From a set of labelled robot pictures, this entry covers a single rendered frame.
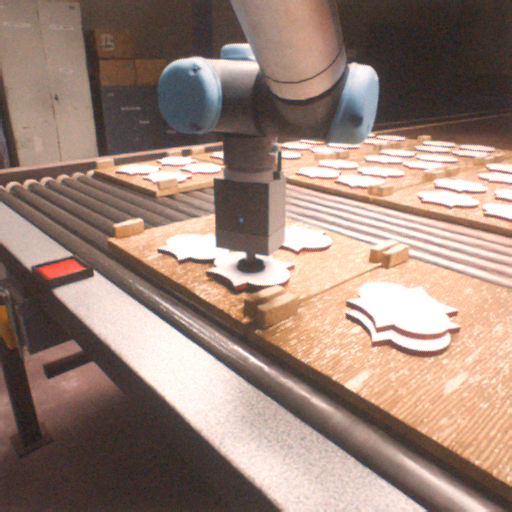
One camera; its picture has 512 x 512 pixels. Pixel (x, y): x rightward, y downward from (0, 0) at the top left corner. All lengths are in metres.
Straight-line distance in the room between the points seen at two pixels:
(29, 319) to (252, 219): 0.52
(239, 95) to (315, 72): 0.10
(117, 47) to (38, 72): 0.90
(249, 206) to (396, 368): 0.28
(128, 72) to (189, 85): 5.00
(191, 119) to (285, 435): 0.32
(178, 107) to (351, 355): 0.32
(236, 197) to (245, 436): 0.32
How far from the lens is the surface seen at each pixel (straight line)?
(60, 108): 5.12
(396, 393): 0.47
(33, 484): 1.76
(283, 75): 0.39
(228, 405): 0.47
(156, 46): 6.06
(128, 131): 5.37
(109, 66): 5.42
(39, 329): 0.98
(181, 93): 0.48
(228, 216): 0.63
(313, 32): 0.37
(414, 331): 0.54
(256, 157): 0.59
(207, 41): 5.03
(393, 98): 8.01
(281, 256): 0.76
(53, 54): 5.11
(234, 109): 0.47
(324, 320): 0.57
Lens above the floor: 1.22
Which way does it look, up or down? 22 degrees down
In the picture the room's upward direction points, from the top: straight up
